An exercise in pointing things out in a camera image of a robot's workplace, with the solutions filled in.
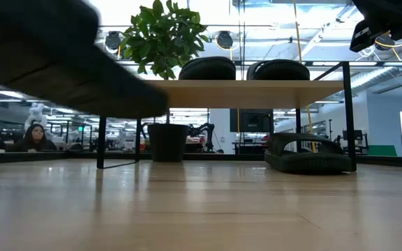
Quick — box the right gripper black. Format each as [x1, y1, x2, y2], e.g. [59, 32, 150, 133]
[349, 0, 402, 53]

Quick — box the yellow cable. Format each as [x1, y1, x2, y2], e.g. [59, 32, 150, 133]
[292, 0, 317, 154]

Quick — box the black plant pot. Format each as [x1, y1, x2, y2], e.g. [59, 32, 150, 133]
[147, 123, 190, 163]

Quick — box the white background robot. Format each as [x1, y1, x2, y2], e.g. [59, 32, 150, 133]
[24, 102, 48, 132]

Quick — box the black rubber slide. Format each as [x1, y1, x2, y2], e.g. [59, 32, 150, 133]
[178, 56, 237, 81]
[246, 59, 311, 81]
[263, 132, 354, 174]
[0, 0, 170, 119]

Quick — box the green leafy plant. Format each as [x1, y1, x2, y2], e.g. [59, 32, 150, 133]
[119, 0, 211, 80]

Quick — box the black screen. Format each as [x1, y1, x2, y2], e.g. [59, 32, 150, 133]
[229, 108, 274, 133]

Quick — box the green box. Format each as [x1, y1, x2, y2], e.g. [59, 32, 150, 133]
[367, 144, 398, 157]

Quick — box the wooden shelf with black legs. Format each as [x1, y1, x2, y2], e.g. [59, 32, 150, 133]
[96, 61, 357, 172]

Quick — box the black metal table frame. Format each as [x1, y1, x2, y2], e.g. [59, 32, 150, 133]
[0, 151, 402, 169]

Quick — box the hanging cable reel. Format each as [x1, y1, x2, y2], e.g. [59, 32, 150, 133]
[375, 33, 396, 52]
[216, 30, 235, 50]
[103, 30, 124, 52]

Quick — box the person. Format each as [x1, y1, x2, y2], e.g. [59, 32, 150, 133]
[7, 123, 58, 153]

